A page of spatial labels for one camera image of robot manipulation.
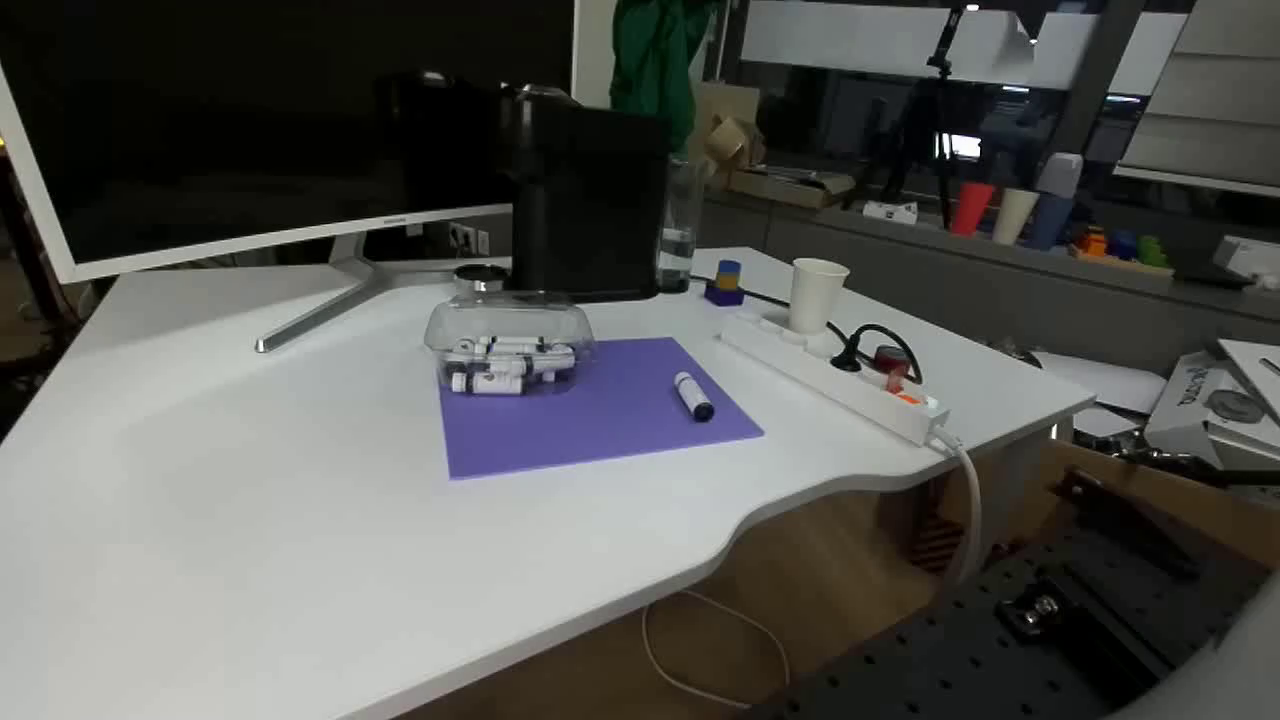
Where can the black tripod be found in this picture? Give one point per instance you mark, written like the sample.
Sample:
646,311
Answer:
944,104

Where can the orange toy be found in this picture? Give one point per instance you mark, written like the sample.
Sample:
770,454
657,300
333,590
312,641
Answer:
1094,241

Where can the purple mat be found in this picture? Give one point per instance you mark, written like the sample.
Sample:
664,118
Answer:
601,421

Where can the blue cup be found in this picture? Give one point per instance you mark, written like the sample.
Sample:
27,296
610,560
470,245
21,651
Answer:
1048,220

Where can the white paper cup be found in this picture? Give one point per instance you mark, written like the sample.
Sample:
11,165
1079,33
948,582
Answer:
819,294

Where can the white small tube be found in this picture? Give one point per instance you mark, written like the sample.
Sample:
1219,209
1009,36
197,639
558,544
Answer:
497,384
552,359

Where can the white power strip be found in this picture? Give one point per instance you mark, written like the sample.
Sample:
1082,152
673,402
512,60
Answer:
826,376

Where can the white framed computer monitor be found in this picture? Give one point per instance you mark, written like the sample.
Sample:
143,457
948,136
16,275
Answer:
265,133

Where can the black coffee machine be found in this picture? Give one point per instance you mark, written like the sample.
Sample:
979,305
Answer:
585,200

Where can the black perforated breadboard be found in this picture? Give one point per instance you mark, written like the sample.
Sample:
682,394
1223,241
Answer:
984,641

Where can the red cup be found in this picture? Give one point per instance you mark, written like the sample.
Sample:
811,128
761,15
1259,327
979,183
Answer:
973,209

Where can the silver monitor stand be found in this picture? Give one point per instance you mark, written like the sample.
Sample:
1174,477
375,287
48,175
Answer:
346,287

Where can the cardboard box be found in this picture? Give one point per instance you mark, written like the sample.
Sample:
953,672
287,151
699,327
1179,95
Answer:
731,133

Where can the clear water tank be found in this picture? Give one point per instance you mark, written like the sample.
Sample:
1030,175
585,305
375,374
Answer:
682,225

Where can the blue and yellow small block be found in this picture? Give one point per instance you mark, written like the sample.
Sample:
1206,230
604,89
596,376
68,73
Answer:
726,280

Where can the green toy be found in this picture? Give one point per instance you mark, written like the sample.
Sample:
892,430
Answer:
1153,250

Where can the stack of printed papers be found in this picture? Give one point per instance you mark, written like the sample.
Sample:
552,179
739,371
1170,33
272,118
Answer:
1223,402

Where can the green cloth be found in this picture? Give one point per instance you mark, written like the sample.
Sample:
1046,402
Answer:
655,65

